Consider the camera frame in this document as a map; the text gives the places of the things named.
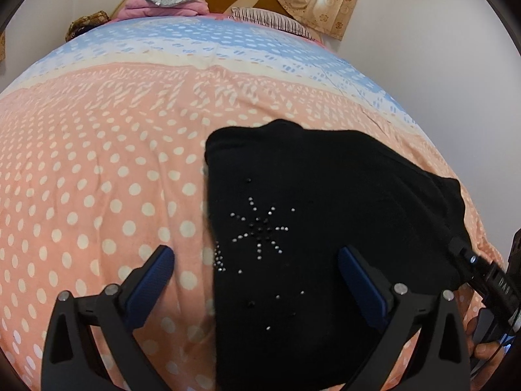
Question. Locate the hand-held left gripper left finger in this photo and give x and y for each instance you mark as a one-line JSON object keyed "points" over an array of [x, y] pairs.
{"points": [[150, 285]]}

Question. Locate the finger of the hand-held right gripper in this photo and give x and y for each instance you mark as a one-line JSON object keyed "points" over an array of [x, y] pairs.
{"points": [[488, 279]]}

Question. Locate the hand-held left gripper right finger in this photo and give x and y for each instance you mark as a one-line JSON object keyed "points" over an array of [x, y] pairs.
{"points": [[363, 290]]}

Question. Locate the black pants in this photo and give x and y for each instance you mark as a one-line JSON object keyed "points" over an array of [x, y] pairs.
{"points": [[305, 179]]}

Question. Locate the person's right hand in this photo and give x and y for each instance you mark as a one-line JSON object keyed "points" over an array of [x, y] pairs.
{"points": [[488, 352]]}

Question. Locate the polka dot bed blanket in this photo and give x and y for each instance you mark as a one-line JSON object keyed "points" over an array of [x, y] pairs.
{"points": [[101, 150]]}

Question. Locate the brown patterned cushion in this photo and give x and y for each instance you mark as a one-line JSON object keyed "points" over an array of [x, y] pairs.
{"points": [[83, 24]]}

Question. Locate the pink folded blanket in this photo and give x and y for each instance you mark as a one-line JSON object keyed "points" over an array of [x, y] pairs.
{"points": [[185, 9]]}

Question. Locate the beige floral window curtain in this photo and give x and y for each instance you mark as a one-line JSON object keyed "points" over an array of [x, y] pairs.
{"points": [[2, 44], [325, 4]]}

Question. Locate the striped pillow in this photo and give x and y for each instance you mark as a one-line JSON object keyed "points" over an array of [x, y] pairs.
{"points": [[268, 18]]}

